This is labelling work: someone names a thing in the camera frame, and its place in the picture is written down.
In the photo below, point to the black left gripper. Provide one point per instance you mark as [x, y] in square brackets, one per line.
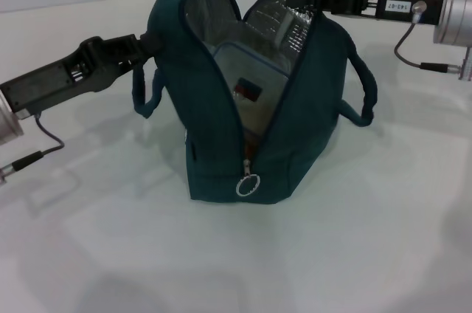
[55, 84]

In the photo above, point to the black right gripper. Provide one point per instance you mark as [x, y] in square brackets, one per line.
[368, 4]

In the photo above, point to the clear plastic food container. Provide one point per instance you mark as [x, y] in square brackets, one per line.
[254, 80]

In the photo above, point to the dark teal fabric lunch bag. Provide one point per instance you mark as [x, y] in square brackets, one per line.
[313, 124]

